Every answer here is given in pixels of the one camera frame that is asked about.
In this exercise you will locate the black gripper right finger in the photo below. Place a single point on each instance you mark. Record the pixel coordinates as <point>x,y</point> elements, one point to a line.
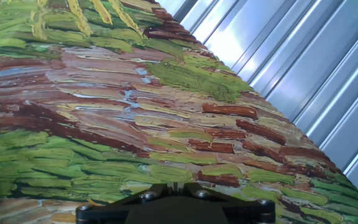
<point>247,208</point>

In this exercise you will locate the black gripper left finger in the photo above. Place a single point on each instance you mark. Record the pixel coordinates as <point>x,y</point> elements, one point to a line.
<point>110,207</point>

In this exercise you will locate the painted wheatfield print cloth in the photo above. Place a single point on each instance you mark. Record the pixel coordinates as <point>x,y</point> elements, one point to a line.
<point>104,109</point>

